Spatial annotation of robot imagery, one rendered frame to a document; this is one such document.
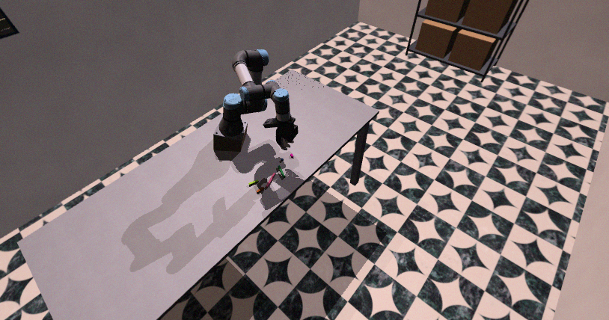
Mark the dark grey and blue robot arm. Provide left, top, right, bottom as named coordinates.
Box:
left=219, top=49, right=290, bottom=136

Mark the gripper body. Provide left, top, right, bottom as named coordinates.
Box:
left=276, top=115, right=299, bottom=143

